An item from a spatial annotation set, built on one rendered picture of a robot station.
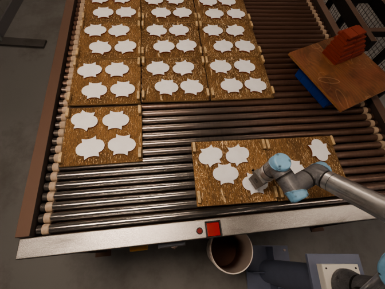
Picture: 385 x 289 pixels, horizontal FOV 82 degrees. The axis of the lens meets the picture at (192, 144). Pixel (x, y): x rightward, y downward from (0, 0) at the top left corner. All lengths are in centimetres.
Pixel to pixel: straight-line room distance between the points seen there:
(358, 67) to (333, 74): 20
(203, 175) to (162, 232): 34
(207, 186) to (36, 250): 80
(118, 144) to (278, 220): 90
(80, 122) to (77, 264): 121
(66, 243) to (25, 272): 113
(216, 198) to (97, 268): 128
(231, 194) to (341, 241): 153
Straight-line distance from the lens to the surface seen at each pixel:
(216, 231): 112
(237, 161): 121
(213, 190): 114
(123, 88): 144
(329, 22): 229
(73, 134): 135
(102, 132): 130
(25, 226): 126
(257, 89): 151
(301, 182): 95
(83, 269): 215
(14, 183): 253
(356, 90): 171
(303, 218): 130
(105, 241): 116
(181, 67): 153
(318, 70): 168
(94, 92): 146
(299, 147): 140
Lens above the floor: 203
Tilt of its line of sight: 64 degrees down
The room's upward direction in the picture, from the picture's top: 10 degrees clockwise
